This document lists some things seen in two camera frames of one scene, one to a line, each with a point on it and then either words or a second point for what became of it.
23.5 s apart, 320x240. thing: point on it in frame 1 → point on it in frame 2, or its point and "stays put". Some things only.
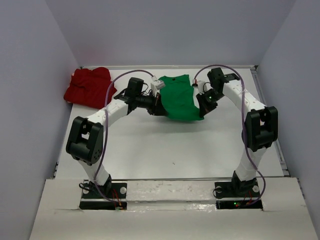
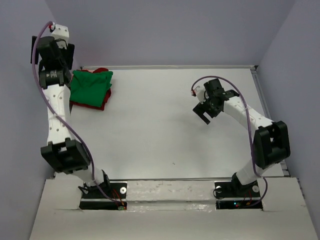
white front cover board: (172, 209) stays put
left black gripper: (156, 108) → (68, 54)
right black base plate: (238, 194) stays put
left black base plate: (112, 196) stays put
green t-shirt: (177, 99) → (89, 88)
